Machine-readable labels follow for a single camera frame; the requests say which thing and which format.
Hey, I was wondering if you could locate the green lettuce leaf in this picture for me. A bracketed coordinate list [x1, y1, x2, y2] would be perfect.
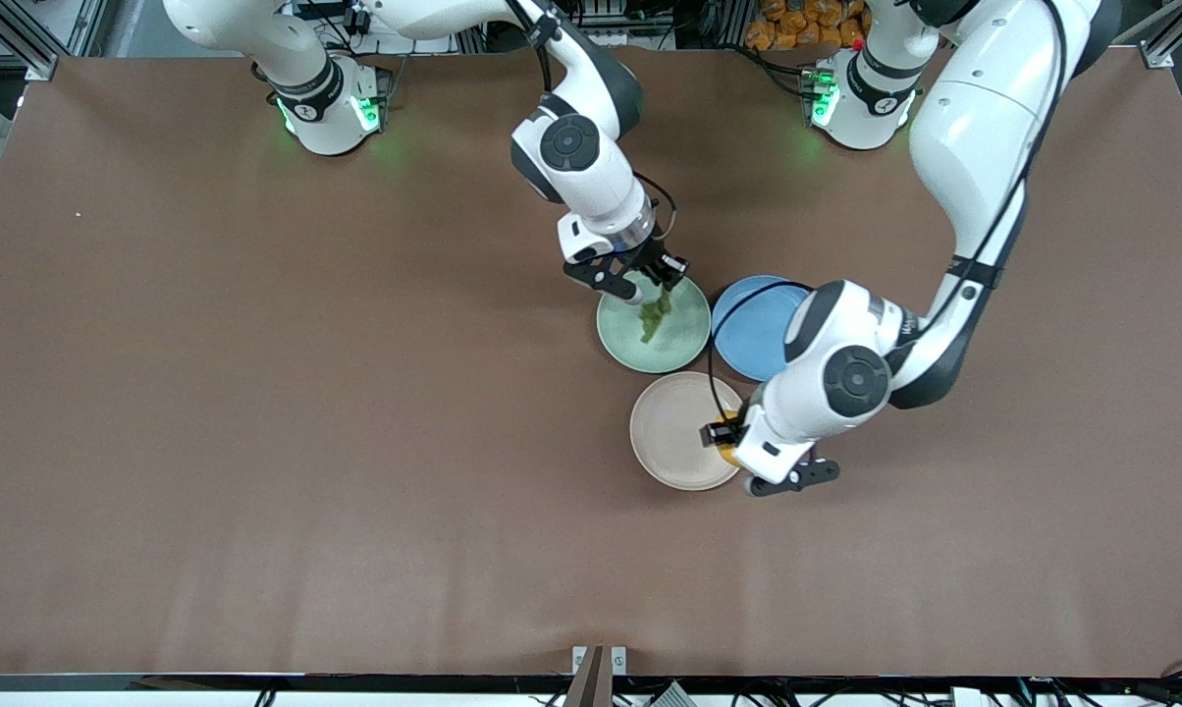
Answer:
[638, 287, 673, 345]

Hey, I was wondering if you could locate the beige plate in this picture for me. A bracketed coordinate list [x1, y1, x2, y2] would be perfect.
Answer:
[629, 371, 749, 492]

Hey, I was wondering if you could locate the light green plate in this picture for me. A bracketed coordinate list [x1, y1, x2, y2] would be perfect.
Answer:
[596, 275, 713, 375]

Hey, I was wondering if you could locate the blue plate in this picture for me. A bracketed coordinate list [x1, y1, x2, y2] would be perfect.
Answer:
[711, 275, 814, 384]

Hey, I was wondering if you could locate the orange snack packets pile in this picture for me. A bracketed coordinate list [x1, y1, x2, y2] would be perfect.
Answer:
[745, 0, 872, 51]

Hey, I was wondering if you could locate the black base cable bundle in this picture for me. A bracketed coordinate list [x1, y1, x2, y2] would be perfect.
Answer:
[738, 44, 820, 99]

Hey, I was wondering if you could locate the metal table edge bracket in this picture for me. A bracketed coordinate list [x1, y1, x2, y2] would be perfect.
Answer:
[564, 645, 628, 707]

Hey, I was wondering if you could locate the aluminium frame profile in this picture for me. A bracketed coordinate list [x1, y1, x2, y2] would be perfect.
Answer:
[0, 0, 111, 82]
[1136, 0, 1182, 70]

